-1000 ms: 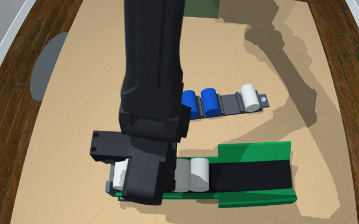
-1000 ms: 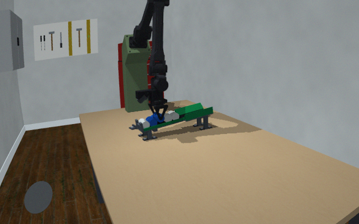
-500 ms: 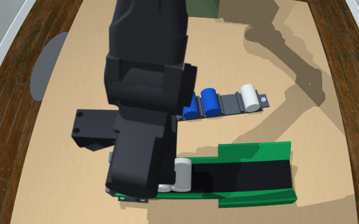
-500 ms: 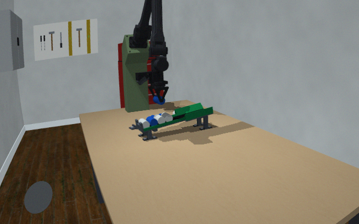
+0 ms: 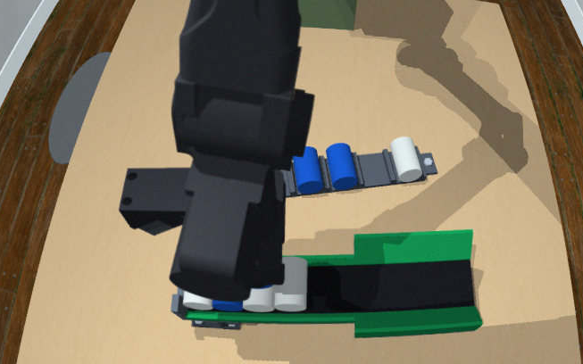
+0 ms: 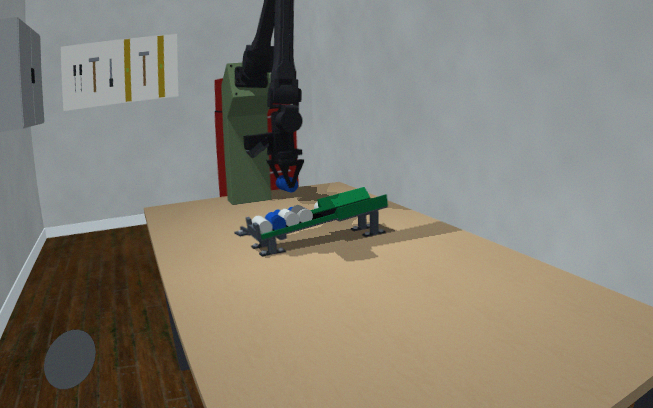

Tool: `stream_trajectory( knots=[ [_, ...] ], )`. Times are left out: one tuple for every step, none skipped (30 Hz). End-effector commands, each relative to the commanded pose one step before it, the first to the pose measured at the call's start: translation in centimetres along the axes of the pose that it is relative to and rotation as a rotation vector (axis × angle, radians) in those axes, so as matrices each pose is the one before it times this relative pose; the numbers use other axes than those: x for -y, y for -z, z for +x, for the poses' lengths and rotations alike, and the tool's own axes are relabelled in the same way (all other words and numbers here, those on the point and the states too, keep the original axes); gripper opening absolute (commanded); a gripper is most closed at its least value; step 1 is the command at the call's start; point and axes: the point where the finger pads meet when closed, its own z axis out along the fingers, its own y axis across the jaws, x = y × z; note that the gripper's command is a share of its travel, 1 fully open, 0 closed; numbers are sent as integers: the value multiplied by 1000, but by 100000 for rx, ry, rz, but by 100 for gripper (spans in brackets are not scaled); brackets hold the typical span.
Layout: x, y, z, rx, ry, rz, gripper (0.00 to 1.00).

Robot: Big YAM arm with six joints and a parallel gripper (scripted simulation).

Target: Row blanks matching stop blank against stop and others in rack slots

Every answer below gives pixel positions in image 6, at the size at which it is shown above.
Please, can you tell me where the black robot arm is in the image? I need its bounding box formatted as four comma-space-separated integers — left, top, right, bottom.
235, 0, 303, 158

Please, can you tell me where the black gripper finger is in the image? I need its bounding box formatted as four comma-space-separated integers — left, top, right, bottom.
267, 159, 289, 179
278, 159, 304, 188

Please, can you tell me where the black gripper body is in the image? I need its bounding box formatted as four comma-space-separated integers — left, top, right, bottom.
267, 132, 302, 163

